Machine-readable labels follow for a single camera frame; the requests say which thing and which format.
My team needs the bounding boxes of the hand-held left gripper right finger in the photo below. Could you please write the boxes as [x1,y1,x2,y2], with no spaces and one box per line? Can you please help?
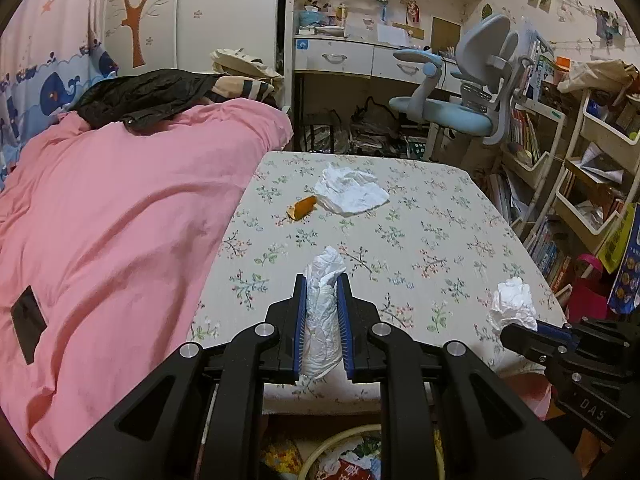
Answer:
[336,273,584,480]

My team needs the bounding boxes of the pink blanket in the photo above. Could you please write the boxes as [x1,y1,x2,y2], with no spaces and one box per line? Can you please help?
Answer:
[0,97,296,479]

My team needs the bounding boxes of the floral tablecloth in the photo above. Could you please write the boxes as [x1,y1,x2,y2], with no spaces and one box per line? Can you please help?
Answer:
[186,151,569,415]

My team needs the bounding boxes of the white book rack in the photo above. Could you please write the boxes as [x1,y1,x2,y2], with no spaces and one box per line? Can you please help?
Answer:
[497,35,567,233]

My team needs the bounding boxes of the orange tree wall sticker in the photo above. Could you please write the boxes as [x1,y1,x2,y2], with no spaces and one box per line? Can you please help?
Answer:
[117,0,162,69]

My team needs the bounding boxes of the plastic bags under desk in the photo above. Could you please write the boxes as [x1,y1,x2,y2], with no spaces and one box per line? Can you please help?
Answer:
[349,96,407,157]

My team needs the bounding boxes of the white wardrobe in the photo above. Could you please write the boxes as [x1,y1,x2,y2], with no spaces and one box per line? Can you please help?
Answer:
[102,0,284,79]

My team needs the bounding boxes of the black jacket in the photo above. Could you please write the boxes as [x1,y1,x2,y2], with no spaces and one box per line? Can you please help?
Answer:
[70,68,222,134]

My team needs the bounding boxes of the blue and yellow package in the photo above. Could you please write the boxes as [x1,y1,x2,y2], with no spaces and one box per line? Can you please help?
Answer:
[606,204,640,317]

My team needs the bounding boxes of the cream cloth bag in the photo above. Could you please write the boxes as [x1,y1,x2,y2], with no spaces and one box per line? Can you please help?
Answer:
[556,58,640,96]

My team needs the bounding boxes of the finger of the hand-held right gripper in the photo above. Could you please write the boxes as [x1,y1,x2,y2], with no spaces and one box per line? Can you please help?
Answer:
[535,321,582,349]
[500,323,552,364]

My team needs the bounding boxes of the white desk with drawers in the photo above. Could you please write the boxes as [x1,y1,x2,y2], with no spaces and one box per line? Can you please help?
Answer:
[277,35,482,153]

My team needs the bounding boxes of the stack of books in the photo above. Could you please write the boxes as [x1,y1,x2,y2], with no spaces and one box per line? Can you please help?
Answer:
[524,214,574,302]

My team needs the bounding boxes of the brown cork board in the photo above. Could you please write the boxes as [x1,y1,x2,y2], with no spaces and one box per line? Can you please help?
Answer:
[430,16,462,54]

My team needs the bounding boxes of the blue and grey desk chair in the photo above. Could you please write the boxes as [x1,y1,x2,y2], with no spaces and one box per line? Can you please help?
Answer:
[388,13,534,164]

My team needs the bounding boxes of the red and white snack wrapper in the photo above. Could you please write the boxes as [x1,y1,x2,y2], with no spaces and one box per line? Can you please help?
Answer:
[336,459,382,480]

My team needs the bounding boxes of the striped beige cloth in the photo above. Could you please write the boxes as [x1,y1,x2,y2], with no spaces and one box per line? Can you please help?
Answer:
[202,73,282,109]

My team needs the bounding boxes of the pink star curtain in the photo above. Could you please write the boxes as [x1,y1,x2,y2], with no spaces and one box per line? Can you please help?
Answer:
[0,0,110,92]

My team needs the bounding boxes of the cream canvas bag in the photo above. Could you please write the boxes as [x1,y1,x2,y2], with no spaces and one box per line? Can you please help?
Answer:
[209,47,284,82]

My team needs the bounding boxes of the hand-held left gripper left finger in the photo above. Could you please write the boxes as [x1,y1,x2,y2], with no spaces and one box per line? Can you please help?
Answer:
[54,274,308,480]

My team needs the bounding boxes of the orange peel piece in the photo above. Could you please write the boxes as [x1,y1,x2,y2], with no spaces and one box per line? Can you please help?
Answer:
[284,195,318,222]

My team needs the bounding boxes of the yellow printed bag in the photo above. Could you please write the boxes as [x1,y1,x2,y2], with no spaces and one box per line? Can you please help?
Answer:
[261,436,304,480]

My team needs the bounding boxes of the large flat white tissue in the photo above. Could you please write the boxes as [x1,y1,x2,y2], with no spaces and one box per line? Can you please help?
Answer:
[313,162,391,218]

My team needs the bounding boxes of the blue tissue box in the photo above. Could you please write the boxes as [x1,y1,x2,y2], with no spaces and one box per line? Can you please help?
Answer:
[298,6,327,32]

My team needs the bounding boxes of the black rectangular patch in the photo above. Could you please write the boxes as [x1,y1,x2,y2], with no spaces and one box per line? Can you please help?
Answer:
[10,284,49,366]

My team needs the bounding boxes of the white storage cart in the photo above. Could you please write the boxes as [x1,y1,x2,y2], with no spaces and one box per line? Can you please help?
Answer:
[554,77,640,238]

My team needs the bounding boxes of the pink bag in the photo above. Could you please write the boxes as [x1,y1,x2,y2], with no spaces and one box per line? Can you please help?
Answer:
[569,253,619,322]

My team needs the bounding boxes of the round trash bin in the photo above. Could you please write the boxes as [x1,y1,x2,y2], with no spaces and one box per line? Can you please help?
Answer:
[298,422,447,480]

